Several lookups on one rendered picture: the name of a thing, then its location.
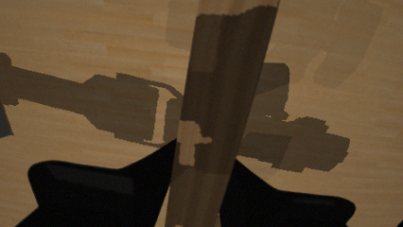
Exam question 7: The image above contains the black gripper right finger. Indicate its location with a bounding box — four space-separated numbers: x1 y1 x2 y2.
219 159 357 227

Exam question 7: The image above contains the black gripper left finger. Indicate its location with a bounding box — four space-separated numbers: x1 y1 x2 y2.
27 138 177 227

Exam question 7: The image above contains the brown wooden rail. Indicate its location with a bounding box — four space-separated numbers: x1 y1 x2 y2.
165 0 281 227

